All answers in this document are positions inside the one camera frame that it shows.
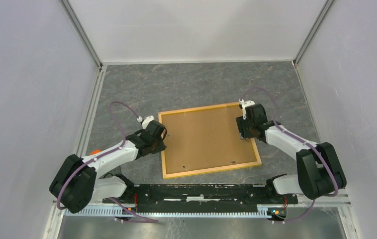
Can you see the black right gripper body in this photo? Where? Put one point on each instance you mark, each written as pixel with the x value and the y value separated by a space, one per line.
pixel 244 127

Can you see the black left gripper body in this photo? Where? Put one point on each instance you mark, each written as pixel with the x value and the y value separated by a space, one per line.
pixel 158 146

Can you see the brown cardboard backing board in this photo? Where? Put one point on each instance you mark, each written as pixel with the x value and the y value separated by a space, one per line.
pixel 205 140

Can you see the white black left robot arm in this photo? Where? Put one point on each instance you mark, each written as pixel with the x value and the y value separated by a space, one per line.
pixel 80 180

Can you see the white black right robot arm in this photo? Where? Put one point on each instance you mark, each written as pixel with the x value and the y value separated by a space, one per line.
pixel 318 169

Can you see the orange curved toy block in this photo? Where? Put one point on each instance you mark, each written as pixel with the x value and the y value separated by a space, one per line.
pixel 95 152

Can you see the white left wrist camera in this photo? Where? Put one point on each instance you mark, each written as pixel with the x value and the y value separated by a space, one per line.
pixel 145 121

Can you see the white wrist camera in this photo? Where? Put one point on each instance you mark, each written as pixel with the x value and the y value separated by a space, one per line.
pixel 145 121
pixel 243 106

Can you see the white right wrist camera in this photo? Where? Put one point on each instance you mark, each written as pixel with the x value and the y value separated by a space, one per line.
pixel 243 106

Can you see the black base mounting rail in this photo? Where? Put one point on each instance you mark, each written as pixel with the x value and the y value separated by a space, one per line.
pixel 202 198

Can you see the aluminium extrusion frame rail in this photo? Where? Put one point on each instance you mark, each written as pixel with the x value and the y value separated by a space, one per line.
pixel 109 208

